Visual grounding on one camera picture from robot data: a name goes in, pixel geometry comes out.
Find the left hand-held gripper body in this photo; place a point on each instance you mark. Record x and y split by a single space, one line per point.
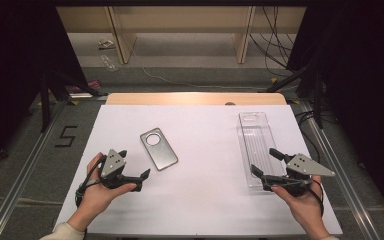
112 165

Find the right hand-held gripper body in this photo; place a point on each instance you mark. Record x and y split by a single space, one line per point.
308 166

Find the grey phone case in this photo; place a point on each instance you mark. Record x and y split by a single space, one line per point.
161 155

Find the clear plastic tray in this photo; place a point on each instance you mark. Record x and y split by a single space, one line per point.
257 140

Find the person's left hand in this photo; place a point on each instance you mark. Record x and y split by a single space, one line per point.
98 195

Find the person's right hand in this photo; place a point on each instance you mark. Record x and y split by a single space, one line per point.
300 205

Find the white board mat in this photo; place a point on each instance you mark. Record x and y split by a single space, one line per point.
196 196

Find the black metal stand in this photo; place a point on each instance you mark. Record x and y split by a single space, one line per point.
45 106
318 106

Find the white flat paper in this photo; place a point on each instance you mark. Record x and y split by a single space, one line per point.
80 95

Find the pink object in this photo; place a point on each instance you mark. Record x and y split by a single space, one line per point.
91 85

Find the wooden table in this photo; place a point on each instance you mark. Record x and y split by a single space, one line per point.
180 99

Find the black curtain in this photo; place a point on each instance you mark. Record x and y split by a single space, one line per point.
16 66
363 83

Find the small floor debris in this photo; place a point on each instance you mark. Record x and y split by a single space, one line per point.
106 43

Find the wooden shelf unit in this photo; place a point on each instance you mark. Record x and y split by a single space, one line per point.
186 20

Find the metal floor rail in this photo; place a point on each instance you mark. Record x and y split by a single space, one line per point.
23 180
340 173

